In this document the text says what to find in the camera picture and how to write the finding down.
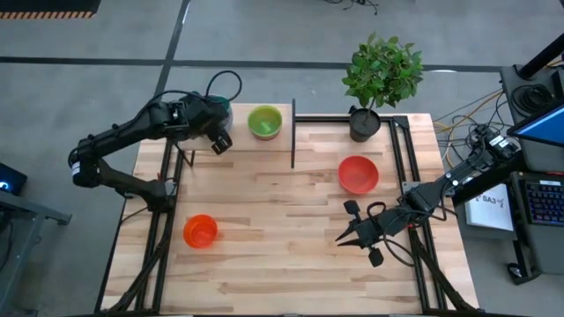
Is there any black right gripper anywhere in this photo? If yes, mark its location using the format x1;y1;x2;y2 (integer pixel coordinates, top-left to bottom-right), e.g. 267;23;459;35
335;200;404;269

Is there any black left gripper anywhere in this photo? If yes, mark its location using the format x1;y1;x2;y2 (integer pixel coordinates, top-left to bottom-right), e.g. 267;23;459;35
175;91;234;156

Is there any large red bowl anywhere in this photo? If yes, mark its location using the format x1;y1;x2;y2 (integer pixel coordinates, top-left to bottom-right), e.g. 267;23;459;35
338;155;380;195

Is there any small green bowl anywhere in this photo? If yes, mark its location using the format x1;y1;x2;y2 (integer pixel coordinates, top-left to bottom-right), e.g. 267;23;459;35
247;104;284;142

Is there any small orange bowl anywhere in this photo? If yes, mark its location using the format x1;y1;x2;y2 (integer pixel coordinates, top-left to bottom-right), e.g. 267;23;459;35
182;213;219;250

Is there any wooden shelf with black legs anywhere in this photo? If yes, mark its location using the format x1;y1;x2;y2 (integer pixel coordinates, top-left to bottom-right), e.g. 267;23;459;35
178;99;297;170

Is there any black plant pot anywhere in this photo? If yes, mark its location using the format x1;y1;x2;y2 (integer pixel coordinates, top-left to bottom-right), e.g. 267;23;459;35
348;105;382;144

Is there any white box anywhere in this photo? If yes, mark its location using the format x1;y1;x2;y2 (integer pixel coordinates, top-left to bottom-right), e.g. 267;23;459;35
464;193;516;232

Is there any black caster wheel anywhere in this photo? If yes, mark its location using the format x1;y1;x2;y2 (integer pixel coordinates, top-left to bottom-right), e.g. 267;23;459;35
506;262;526;281

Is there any green leafy plant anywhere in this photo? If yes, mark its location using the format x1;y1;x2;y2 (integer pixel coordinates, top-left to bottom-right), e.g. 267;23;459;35
341;32;425;111

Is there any hazard-striped black mat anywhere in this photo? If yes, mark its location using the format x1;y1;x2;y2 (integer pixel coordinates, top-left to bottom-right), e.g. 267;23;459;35
0;0;102;20

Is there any black keyboard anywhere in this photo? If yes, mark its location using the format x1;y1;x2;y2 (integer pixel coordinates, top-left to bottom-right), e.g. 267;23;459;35
523;178;564;227

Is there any grey side table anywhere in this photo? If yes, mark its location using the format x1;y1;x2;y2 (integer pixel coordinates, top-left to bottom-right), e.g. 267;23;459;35
0;188;73;317

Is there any black device with blue light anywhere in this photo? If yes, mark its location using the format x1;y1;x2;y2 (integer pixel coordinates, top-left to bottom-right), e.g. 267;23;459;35
0;162;28;197

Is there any monitor with blue screen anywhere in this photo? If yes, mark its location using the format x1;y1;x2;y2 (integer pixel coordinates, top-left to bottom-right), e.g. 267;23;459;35
506;104;564;149

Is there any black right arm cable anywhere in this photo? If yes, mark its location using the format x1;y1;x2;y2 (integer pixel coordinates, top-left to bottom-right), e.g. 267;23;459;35
367;201;419;268

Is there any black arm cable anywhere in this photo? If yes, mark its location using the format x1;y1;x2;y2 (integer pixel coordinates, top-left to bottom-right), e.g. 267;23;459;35
204;70;244;103
367;201;419;268

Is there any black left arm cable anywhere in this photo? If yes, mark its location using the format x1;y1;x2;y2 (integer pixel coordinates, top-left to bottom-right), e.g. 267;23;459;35
204;70;244;103

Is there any black aluminium table frame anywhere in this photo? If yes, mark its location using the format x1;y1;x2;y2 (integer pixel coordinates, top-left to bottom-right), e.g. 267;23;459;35
94;97;486;317

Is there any yellow floor cable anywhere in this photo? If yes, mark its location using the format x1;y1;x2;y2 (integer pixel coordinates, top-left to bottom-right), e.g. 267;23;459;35
434;90;504;171

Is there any coiled black cable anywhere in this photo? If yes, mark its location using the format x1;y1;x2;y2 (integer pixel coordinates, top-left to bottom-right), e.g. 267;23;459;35
510;83;559;117

